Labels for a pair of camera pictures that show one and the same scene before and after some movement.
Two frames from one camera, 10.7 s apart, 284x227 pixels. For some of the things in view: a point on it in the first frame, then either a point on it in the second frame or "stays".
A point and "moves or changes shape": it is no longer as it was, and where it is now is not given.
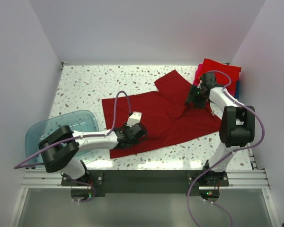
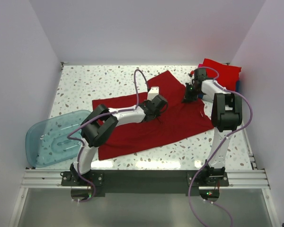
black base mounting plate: x=146 y=183 stays
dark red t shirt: x=167 y=118 moves or changes shape
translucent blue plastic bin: x=82 y=121 stays
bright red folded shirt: x=222 y=80 stays
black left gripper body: x=131 y=143 → x=155 y=114
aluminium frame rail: x=52 y=177 stays
